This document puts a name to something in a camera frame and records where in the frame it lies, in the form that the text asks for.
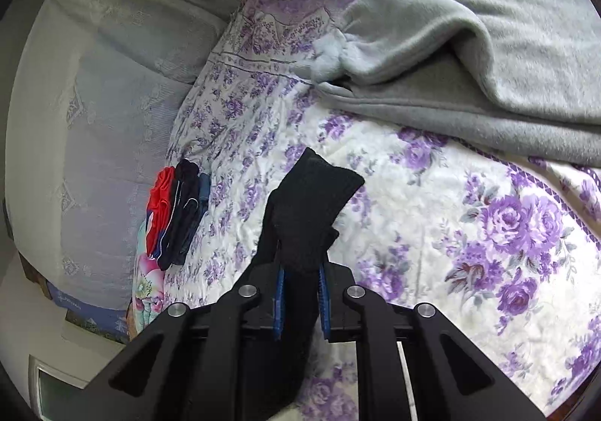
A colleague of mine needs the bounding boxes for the purple floral bed quilt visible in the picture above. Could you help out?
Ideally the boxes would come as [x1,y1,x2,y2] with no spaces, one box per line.
[127,0,601,421]

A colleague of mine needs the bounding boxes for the large pale blue lace pillow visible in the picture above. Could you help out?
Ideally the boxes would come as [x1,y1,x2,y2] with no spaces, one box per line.
[4,64,194,311]

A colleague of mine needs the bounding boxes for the folded black white-piped pants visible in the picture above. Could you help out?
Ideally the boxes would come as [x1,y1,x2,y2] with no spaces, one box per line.
[156,159,201,272]

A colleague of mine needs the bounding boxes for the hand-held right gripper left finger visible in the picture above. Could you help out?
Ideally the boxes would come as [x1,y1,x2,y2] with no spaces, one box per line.
[70,257,286,421]

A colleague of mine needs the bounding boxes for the folded red shorts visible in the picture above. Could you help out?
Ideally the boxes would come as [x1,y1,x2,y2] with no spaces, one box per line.
[145,167,177,258]

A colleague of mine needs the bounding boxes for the brown cushion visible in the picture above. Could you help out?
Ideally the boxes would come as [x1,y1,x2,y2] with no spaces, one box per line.
[20,257,48,299]

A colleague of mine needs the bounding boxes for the folded floral turquoise blanket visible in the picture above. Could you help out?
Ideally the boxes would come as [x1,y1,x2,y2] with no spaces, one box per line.
[133,219,178,343]

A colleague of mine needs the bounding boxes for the folded blue jeans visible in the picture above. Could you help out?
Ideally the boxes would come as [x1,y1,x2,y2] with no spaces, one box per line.
[181,173,212,263]

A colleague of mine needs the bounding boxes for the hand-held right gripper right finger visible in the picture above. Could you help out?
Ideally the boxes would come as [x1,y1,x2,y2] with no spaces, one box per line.
[317,262,548,421]

